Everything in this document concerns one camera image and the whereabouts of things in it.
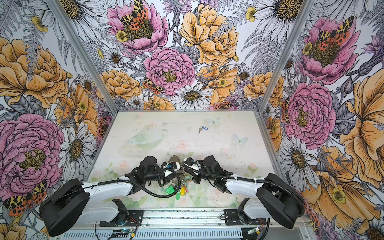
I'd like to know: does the large metal key ring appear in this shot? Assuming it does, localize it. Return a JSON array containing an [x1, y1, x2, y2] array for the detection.
[[166, 154, 188, 187]]

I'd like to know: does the key with blue tag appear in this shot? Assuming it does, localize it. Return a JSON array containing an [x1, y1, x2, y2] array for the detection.
[[198, 126, 209, 134]]

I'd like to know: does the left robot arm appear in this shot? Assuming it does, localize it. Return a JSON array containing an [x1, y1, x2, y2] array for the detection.
[[39, 156, 181, 237]]

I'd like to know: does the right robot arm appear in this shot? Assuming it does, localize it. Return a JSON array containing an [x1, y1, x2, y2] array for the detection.
[[182, 156, 305, 229]]

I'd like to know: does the green circuit board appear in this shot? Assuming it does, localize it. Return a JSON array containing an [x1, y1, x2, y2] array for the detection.
[[110, 229, 137, 240]]

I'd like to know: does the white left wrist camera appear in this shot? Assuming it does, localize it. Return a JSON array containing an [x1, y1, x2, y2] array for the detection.
[[165, 162, 181, 177]]

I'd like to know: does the left black cable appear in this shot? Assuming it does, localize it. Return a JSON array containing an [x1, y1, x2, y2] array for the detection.
[[89, 169, 182, 199]]

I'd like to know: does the black cable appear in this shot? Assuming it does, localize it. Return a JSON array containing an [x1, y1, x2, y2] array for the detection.
[[181, 161, 306, 211], [89, 169, 182, 199]]

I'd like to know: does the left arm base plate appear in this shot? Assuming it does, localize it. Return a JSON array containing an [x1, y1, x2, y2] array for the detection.
[[99, 210, 144, 227]]

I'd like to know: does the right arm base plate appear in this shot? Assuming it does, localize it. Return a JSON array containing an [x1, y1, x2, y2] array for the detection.
[[224, 209, 267, 226]]

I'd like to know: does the right black cable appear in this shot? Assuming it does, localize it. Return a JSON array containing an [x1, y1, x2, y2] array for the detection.
[[181, 161, 306, 211]]

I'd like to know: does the aluminium front rail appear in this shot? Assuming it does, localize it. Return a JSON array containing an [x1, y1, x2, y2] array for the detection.
[[52, 206, 313, 230]]

